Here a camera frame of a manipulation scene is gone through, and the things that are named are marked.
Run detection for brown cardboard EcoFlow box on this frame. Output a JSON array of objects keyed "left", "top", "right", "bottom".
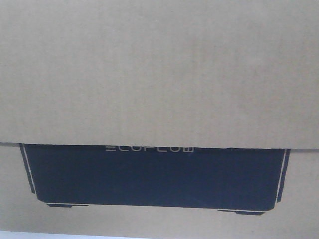
[{"left": 0, "top": 0, "right": 319, "bottom": 239}]

